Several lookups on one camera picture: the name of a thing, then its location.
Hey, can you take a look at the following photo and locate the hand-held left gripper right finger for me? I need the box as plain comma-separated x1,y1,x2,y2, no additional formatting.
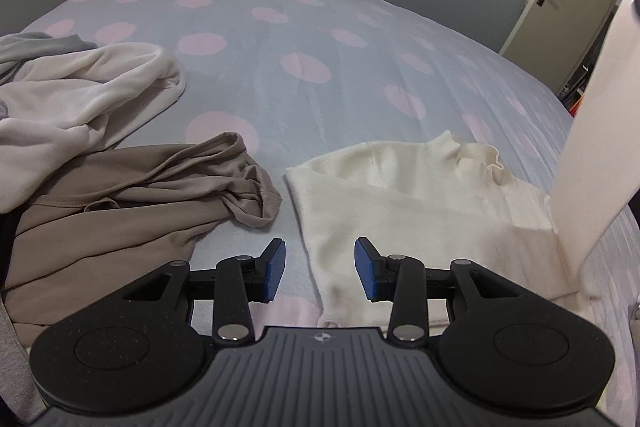
354,237,536,347

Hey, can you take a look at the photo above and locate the light grey garment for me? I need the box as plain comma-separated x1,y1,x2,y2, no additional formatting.
0,32,99,84

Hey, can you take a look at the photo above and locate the polka dot bed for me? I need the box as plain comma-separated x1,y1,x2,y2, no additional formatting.
0,0,640,427

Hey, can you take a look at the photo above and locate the white fleece garment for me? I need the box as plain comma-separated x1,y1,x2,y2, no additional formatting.
0,42,187,214

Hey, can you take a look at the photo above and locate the cream turtleneck sweater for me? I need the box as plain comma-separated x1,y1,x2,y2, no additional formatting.
284,0,640,331

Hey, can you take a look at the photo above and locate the beige garment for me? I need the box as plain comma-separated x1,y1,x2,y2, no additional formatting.
4,132,284,324

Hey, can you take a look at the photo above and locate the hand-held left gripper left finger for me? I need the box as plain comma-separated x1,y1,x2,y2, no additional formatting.
107,238,287,347

